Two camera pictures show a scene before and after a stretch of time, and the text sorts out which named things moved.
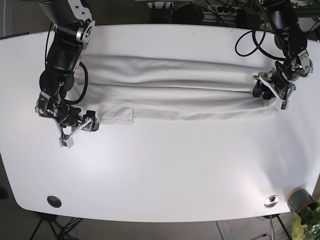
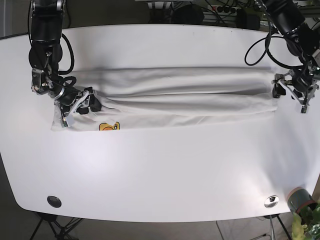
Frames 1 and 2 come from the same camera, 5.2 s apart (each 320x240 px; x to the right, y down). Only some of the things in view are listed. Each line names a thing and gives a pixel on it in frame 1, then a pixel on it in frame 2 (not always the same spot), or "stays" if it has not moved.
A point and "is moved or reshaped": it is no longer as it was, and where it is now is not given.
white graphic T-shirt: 123,88 is moved or reshaped
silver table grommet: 271,201 stays
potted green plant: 306,217 stays
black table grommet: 54,201 stays
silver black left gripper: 49,106 -> 65,96
